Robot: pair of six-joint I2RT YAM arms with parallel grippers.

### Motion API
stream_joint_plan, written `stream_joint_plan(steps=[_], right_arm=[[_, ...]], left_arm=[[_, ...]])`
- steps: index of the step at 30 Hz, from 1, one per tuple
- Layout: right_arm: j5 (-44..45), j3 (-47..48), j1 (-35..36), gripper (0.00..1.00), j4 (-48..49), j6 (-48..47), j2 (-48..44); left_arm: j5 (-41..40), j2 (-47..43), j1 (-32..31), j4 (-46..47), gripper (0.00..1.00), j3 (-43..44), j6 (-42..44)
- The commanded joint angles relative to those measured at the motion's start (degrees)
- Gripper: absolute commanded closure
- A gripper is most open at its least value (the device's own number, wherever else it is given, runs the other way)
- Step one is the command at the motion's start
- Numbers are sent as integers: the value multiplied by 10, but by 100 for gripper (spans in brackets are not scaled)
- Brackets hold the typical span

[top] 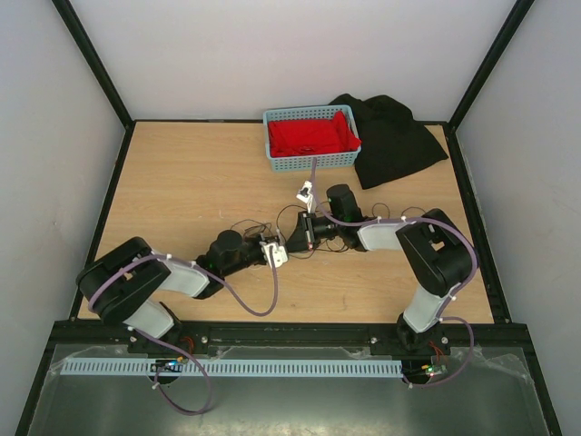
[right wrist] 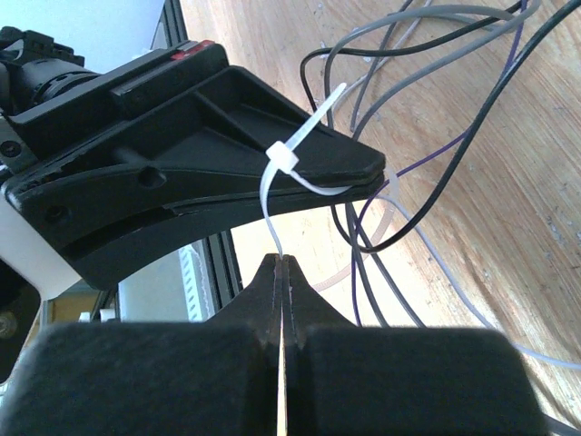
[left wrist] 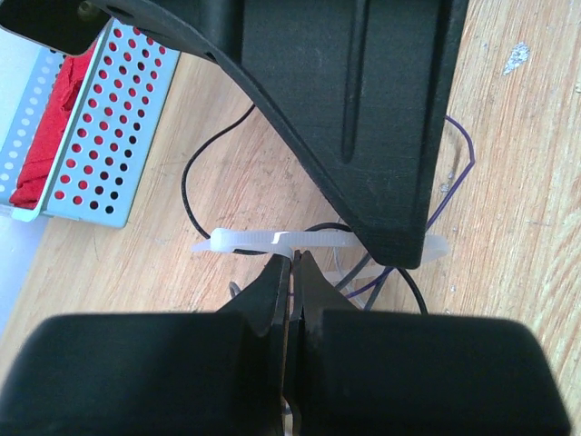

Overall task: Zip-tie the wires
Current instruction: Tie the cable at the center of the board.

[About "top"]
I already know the red cloth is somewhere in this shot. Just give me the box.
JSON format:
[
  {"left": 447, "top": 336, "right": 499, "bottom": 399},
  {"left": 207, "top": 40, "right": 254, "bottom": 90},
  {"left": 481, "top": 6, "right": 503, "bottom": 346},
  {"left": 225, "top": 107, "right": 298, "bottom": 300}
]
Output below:
[{"left": 267, "top": 112, "right": 361, "bottom": 157}]

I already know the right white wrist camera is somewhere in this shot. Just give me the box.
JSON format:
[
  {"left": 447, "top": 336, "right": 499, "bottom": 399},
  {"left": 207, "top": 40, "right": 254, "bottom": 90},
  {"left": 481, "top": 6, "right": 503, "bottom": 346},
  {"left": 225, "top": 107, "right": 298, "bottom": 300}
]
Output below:
[{"left": 296, "top": 181, "right": 316, "bottom": 213}]

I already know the black metal frame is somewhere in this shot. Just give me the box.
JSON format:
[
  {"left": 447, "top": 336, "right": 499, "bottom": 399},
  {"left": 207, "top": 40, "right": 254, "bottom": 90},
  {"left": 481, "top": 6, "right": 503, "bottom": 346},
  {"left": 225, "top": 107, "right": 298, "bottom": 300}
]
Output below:
[{"left": 15, "top": 0, "right": 561, "bottom": 435}]

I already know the black cloth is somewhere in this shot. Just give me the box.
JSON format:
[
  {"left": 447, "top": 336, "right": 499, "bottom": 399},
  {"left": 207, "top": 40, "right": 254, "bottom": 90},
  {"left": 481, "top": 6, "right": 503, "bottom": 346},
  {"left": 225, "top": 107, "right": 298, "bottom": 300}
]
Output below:
[{"left": 330, "top": 94, "right": 448, "bottom": 190}]

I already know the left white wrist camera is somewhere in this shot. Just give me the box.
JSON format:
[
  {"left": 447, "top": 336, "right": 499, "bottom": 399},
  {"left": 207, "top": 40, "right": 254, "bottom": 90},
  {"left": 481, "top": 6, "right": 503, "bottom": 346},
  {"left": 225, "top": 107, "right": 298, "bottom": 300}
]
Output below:
[{"left": 261, "top": 242, "right": 289, "bottom": 269}]

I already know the blue perforated plastic basket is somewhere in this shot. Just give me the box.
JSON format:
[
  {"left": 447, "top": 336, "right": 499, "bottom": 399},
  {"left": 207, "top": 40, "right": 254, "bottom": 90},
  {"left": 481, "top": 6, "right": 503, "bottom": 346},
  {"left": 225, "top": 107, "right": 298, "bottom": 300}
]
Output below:
[{"left": 262, "top": 104, "right": 361, "bottom": 173}]

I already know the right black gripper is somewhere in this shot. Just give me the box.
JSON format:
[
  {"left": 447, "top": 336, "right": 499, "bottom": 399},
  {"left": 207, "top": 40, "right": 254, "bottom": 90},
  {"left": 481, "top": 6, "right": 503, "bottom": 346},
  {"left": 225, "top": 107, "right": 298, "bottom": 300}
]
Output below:
[{"left": 284, "top": 210, "right": 344, "bottom": 253}]

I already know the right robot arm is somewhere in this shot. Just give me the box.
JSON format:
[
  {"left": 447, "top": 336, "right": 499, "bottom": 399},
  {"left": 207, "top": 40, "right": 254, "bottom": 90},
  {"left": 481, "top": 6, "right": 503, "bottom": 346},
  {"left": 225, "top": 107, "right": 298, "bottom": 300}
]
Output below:
[{"left": 284, "top": 181, "right": 478, "bottom": 353}]

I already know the grey slotted cable duct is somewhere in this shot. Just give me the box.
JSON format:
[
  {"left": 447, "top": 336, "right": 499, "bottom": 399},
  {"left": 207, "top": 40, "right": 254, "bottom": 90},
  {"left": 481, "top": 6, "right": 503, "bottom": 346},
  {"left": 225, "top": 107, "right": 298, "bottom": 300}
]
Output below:
[{"left": 60, "top": 358, "right": 401, "bottom": 379}]

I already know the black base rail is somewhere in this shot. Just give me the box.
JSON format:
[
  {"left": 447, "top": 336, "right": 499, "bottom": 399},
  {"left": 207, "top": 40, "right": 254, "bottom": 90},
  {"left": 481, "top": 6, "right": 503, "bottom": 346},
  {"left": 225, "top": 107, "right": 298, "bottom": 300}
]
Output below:
[{"left": 49, "top": 319, "right": 532, "bottom": 355}]

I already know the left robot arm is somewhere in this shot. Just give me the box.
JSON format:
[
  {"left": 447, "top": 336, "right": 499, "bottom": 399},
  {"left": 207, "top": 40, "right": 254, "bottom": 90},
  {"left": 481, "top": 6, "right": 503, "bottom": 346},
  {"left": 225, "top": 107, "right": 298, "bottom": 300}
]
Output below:
[{"left": 75, "top": 230, "right": 288, "bottom": 352}]

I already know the black wire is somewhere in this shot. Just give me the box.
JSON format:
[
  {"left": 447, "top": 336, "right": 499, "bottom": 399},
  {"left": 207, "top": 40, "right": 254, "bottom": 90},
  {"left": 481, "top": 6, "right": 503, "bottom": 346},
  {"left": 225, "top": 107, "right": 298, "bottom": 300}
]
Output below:
[{"left": 231, "top": 203, "right": 359, "bottom": 260}]

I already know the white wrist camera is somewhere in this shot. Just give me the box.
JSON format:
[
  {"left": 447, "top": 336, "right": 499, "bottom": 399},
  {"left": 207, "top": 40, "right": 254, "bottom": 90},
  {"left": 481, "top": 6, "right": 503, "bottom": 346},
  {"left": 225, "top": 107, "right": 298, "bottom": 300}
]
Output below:
[
  {"left": 296, "top": 181, "right": 316, "bottom": 213},
  {"left": 261, "top": 242, "right": 289, "bottom": 269}
]

